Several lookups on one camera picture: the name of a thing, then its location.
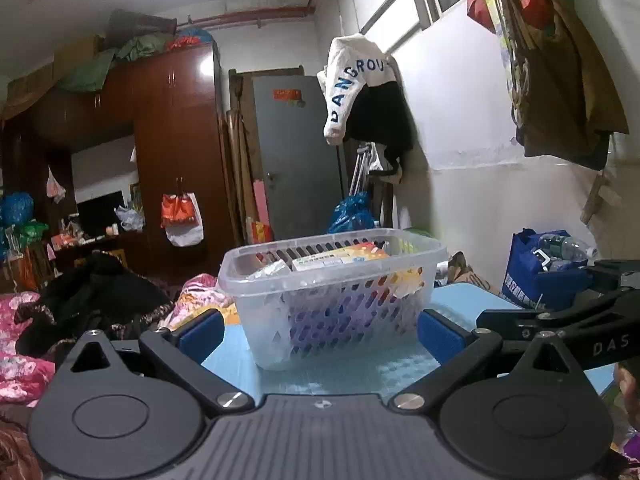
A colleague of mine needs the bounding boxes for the wooden planks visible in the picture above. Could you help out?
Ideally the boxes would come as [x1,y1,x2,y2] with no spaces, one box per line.
[220,67,258,244]

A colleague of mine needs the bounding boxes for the cardboard box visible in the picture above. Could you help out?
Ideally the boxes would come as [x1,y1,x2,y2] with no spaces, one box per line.
[52,35,106,79]

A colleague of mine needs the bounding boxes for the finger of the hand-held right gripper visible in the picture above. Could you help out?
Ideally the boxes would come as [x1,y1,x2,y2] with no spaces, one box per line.
[477,287,640,342]
[582,258,640,291]

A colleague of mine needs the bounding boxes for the silver blister pack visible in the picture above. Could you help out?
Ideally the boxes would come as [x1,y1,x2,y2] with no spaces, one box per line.
[248,261,292,281]

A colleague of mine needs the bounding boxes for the red white plastic bag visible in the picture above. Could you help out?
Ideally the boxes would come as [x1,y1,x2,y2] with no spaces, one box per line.
[160,191,205,247]

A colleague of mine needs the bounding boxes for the red pipe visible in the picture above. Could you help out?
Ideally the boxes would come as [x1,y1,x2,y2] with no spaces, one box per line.
[187,6,318,29]

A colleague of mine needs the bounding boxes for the pink patterned cloth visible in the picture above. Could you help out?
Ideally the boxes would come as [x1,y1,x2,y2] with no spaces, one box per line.
[172,272,241,331]

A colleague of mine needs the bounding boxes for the pink sheet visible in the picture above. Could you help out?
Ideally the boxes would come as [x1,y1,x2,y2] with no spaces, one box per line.
[252,178,274,243]

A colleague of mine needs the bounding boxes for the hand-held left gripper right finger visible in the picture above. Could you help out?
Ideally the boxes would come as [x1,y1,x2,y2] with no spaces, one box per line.
[387,308,573,417]

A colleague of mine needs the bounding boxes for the red hanging bag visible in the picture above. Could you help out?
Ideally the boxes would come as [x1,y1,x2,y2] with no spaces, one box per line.
[467,0,502,33]

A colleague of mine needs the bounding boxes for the black garment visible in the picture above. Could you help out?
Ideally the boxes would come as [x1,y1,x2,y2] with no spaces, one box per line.
[345,80,415,162]

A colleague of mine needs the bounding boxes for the blue shopping bag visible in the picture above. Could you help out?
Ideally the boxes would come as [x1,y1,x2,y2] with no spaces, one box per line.
[501,229,598,311]

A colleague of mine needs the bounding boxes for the white hoodie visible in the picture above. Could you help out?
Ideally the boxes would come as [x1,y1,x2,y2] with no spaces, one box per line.
[317,34,401,147]

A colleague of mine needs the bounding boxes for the orange medicine box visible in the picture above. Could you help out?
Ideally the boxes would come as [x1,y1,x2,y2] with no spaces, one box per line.
[335,241,391,263]

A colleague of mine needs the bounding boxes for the pink floral blanket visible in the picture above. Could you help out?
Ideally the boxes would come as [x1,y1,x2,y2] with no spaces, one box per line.
[0,292,57,406]

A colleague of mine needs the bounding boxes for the crumpled blue plastic bag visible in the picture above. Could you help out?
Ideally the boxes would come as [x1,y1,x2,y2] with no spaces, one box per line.
[327,192,381,235]

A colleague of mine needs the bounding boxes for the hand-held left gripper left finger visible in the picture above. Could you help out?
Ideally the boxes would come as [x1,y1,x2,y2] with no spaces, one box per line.
[70,308,256,417]

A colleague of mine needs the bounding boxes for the olive hanging garment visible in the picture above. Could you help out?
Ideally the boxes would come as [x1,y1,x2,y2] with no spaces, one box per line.
[500,0,631,171]

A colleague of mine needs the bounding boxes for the white plastic basket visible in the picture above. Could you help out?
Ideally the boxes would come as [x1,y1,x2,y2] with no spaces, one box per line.
[217,228,449,372]

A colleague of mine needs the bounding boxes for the black monitor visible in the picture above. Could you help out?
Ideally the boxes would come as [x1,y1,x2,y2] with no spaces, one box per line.
[75,191,128,238]

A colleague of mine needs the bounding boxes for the person's right hand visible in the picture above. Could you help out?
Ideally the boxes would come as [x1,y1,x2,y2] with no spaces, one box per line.
[616,360,640,431]

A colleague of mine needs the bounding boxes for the crumpled white plastic bag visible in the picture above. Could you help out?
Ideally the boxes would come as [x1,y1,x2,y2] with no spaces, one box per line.
[115,205,146,232]

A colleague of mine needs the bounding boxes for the grey metal door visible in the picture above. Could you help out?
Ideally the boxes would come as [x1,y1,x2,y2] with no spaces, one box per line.
[252,76,348,241]

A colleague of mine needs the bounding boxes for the brown wooden wardrobe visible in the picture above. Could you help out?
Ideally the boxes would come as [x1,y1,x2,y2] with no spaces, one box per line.
[0,42,236,281]

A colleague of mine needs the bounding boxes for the green cloth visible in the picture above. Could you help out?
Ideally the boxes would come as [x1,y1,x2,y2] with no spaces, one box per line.
[60,32,173,93]

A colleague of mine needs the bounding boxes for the metal folding frame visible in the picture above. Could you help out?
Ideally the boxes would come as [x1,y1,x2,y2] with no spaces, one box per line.
[347,142,377,197]

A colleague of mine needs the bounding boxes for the white yellow medicine box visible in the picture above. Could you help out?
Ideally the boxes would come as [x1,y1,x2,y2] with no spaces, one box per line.
[291,252,353,272]

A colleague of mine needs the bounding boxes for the small white plastic bag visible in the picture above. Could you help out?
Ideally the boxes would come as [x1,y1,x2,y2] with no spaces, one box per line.
[46,166,67,204]

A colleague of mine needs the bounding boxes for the wooden wall bracket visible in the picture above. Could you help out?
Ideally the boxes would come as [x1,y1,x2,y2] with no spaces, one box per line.
[580,172,623,226]

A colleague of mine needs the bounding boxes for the clear plastic bottle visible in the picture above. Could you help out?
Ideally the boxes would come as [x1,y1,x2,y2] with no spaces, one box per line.
[537,232,598,263]

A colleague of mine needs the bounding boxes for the black clothes pile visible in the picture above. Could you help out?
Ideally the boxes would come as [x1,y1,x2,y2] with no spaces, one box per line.
[15,251,173,361]

